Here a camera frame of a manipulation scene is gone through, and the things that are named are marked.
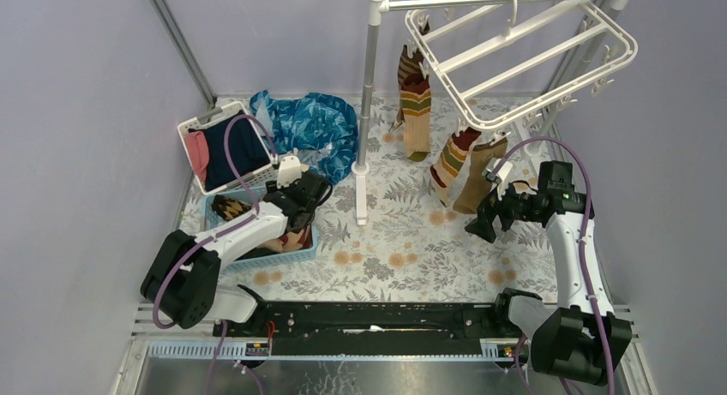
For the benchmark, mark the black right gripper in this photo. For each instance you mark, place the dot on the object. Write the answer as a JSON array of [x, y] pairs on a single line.
[[482, 226]]

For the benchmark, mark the tan brown cuff sock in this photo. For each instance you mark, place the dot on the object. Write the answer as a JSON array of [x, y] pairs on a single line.
[[476, 186]]

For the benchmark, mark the red cuff multicolour sock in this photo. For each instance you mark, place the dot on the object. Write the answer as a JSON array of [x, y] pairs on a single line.
[[450, 162], [417, 133]]

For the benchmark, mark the silver white drying rack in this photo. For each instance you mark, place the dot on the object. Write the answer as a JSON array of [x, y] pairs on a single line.
[[527, 16]]

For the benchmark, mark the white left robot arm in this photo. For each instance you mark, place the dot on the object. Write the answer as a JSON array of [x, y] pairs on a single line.
[[182, 282]]

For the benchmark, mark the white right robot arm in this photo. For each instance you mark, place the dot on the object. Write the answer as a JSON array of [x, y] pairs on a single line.
[[581, 339]]

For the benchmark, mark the white clip drying hanger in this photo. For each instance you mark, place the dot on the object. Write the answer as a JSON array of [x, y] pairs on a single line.
[[493, 24]]

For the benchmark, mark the pile of assorted socks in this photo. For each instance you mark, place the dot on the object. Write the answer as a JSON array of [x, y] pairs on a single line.
[[228, 209]]

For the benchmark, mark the floral patterned table mat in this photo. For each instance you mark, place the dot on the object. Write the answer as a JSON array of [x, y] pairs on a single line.
[[413, 249]]

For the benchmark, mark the blue patterned cloth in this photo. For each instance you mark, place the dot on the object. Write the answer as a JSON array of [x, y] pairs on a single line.
[[321, 128]]

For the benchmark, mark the white plastic basket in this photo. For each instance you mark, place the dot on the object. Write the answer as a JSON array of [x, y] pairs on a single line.
[[225, 109]]

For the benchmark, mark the light blue sock basket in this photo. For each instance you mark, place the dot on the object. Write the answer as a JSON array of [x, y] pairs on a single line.
[[211, 220]]

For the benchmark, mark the dark navy folded garment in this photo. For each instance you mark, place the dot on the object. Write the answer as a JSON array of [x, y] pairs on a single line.
[[245, 148]]

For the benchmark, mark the pink folded garment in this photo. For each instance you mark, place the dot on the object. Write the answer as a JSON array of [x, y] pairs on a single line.
[[198, 153]]

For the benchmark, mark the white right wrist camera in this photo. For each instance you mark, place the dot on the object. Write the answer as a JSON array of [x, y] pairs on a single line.
[[497, 172]]

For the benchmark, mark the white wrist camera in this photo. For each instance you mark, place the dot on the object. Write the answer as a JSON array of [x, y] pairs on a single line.
[[285, 177], [497, 172]]

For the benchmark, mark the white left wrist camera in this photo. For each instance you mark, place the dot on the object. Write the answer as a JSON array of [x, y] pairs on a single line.
[[285, 177]]

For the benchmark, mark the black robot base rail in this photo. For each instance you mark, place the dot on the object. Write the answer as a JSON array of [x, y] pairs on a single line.
[[373, 328]]

